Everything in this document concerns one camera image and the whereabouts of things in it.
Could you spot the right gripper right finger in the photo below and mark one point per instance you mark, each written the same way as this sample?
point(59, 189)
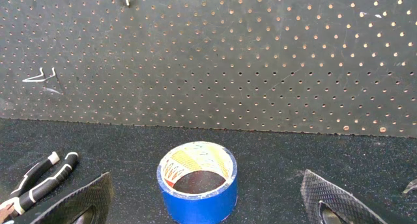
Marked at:
point(329, 194)

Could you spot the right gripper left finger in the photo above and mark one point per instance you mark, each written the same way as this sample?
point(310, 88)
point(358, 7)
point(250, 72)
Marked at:
point(88, 198)

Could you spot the black and white pliers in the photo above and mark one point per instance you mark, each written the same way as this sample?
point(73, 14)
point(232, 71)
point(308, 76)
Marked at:
point(42, 188)

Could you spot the roll of blue tape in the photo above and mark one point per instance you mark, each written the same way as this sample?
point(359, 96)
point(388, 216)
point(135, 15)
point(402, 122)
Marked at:
point(198, 206)

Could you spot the black pegboard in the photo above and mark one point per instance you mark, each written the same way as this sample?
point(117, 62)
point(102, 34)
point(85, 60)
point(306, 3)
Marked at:
point(208, 87)

